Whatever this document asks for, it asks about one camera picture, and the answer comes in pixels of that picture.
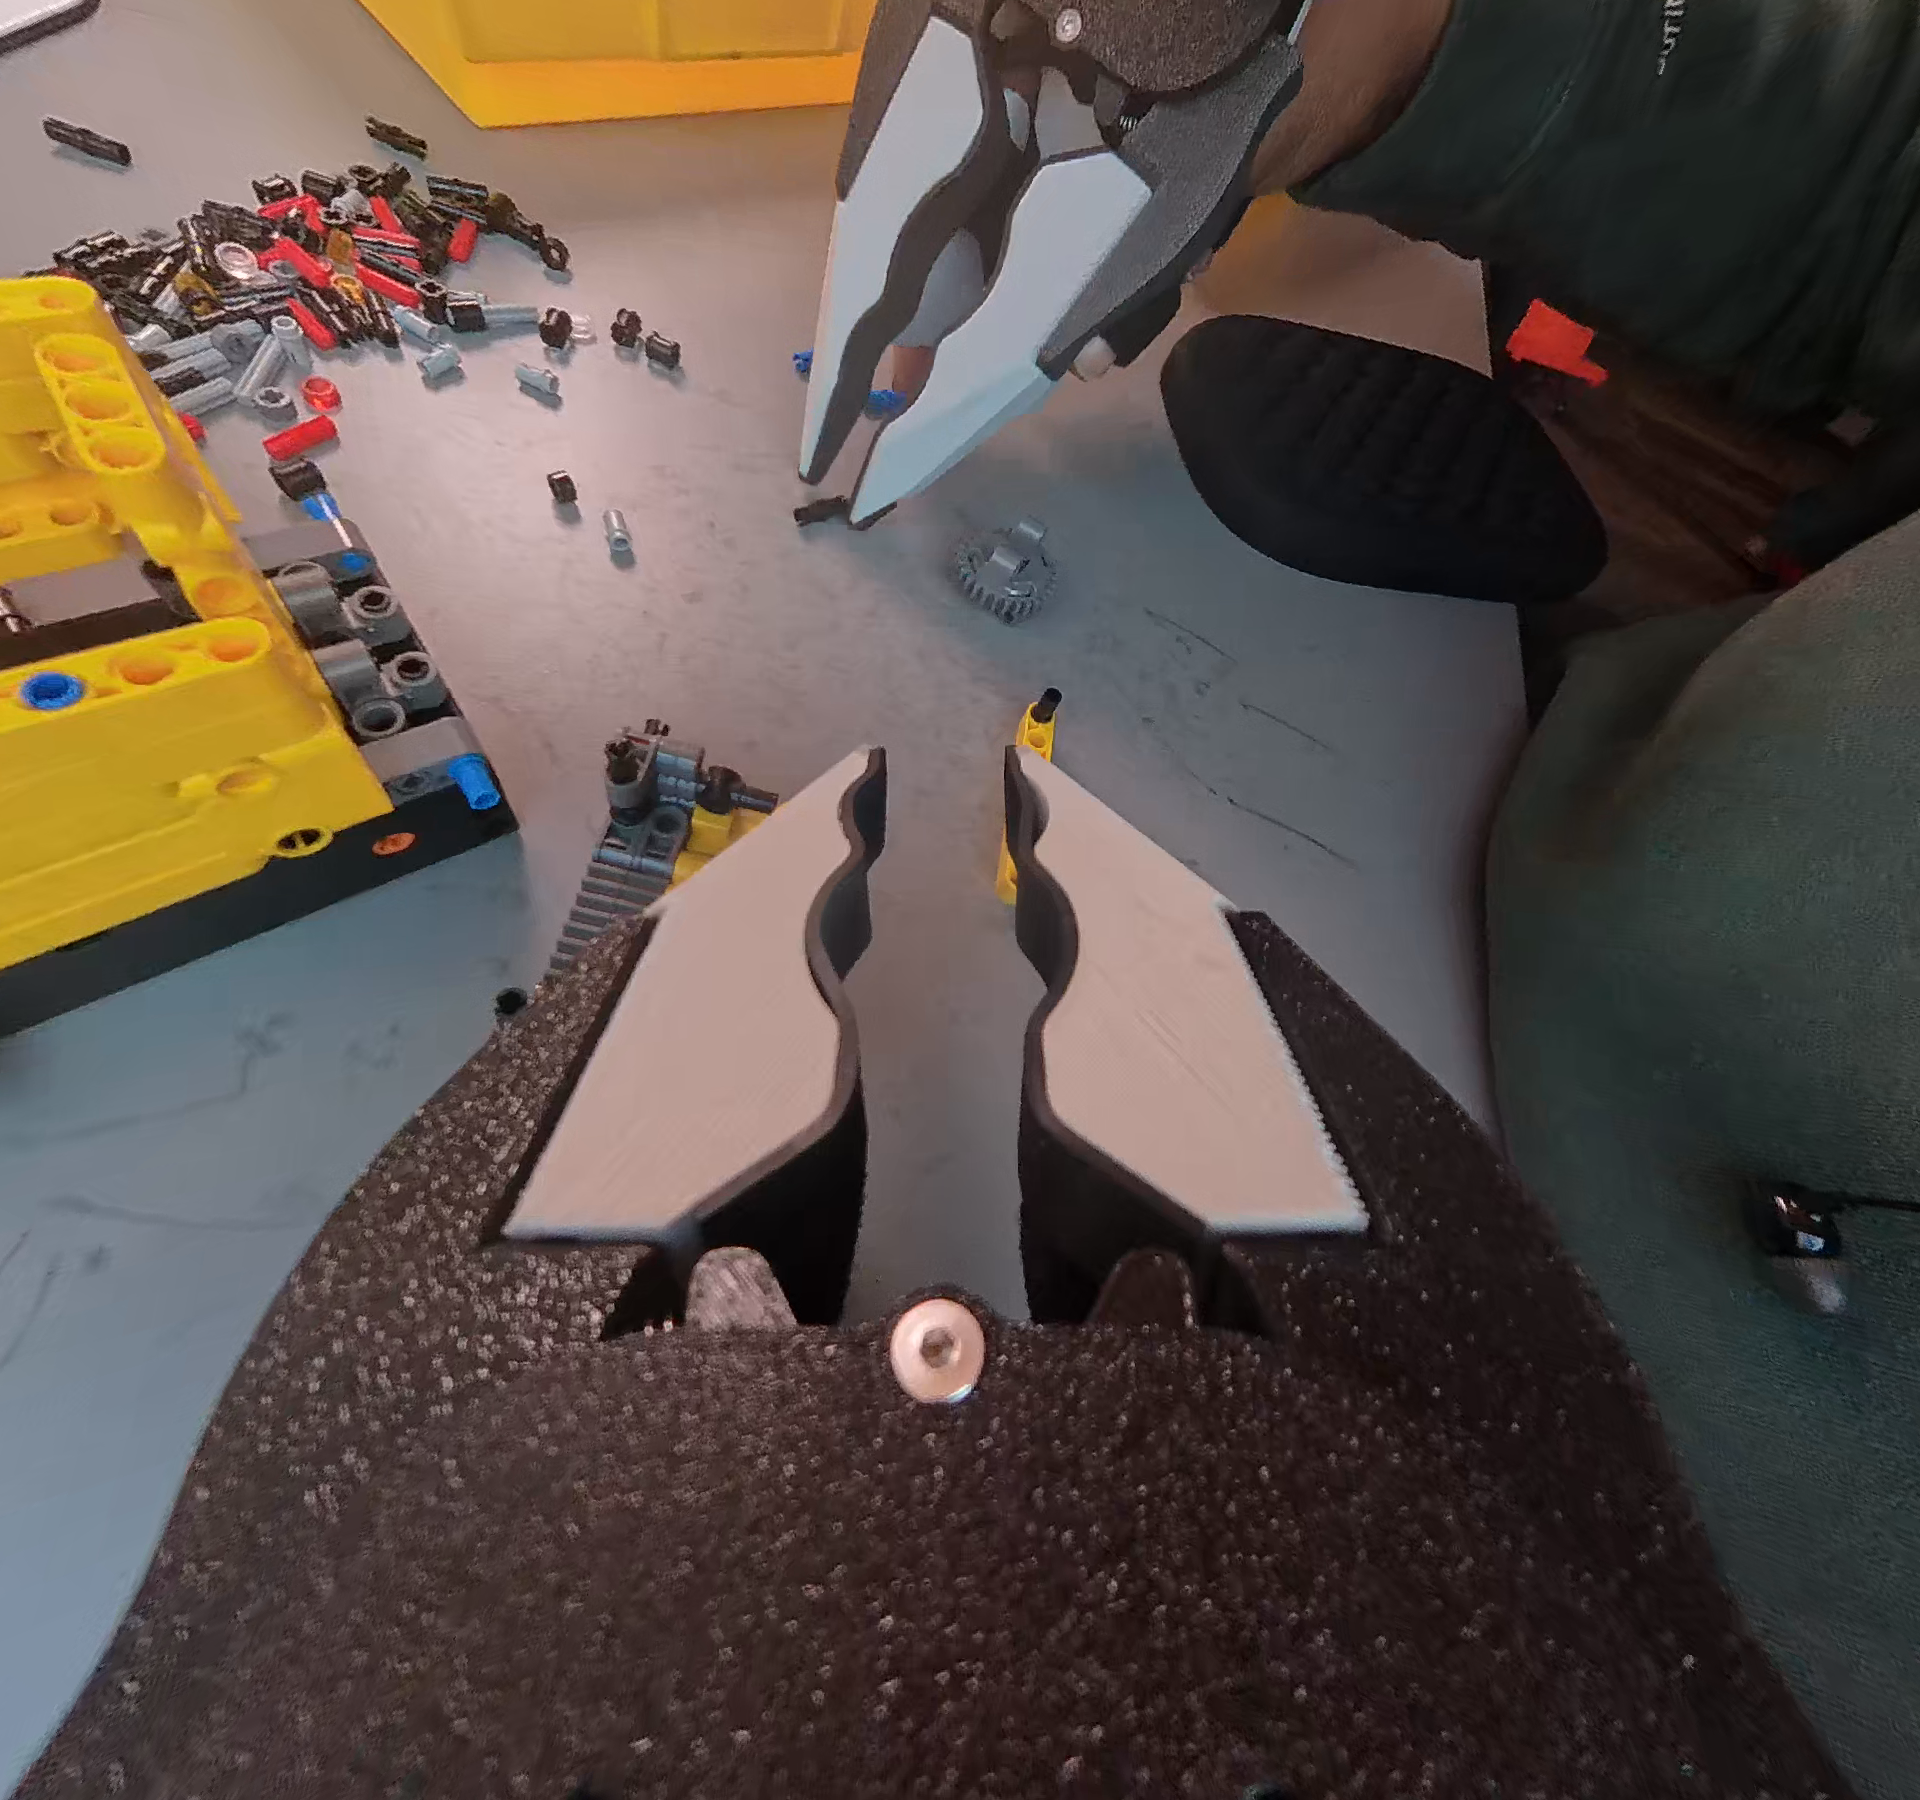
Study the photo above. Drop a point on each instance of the black lego gear grey connector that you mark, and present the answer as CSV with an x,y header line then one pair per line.
x,y
1002,573

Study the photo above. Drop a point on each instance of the yellow lego beam with holes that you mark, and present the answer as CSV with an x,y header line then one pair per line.
x,y
1030,740

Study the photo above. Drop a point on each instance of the yellow black lego robot model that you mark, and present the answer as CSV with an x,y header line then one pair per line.
x,y
146,748

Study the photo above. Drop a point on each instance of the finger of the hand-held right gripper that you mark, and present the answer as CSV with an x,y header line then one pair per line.
x,y
1064,240
900,180

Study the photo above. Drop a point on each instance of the yellow lego blade with connector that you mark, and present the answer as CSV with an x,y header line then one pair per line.
x,y
714,826

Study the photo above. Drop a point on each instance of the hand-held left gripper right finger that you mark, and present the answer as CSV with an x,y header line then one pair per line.
x,y
1184,1081

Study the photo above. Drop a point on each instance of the pile of small lego pins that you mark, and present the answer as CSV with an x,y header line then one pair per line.
x,y
343,273

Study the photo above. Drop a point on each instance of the thin black lego pin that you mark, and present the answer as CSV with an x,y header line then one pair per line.
x,y
823,506

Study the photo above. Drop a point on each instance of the person's green sweater torso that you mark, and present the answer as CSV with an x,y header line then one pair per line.
x,y
1696,1002

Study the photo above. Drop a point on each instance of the yellow plastic bin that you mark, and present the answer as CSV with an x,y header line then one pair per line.
x,y
680,33

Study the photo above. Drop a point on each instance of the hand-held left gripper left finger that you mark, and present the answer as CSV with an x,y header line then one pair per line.
x,y
688,1081

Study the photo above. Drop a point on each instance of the person's right hand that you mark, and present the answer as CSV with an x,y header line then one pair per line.
x,y
1382,12

